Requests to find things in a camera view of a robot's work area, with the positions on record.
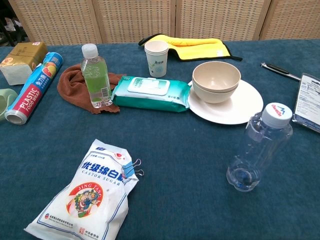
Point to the beige bowl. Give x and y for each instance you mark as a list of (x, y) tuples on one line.
[(215, 75), (212, 96)]

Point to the green wet wipes pack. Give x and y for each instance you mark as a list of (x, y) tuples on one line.
[(150, 97)]

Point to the blue table cloth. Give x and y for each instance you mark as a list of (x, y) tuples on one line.
[(175, 150)]

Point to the printed white paper cup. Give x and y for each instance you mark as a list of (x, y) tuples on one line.
[(157, 66)]

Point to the blue binder clip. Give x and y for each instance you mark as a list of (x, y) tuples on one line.
[(130, 168)]

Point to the green drink bottle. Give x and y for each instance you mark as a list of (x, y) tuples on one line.
[(96, 75)]

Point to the yellow cloth black trim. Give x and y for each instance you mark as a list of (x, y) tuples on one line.
[(197, 48)]

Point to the white round plate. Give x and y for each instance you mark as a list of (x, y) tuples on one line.
[(240, 107)]

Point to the brown towel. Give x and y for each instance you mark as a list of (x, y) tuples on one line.
[(72, 87)]

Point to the woven rattan folding screen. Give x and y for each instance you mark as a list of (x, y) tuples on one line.
[(137, 20)]

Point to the clear empty water bottle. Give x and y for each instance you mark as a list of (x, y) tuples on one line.
[(260, 147)]

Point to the white castor sugar bag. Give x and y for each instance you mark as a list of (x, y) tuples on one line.
[(85, 195)]

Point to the black silver pen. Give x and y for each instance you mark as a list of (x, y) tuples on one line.
[(280, 70)]

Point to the plastic food wrap roll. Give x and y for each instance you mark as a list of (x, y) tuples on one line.
[(32, 92)]

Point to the gold tissue box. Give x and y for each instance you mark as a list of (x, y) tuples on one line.
[(22, 58)]

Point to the light green plastic container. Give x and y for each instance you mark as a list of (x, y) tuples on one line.
[(3, 100)]

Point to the black stand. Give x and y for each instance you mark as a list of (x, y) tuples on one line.
[(6, 22)]

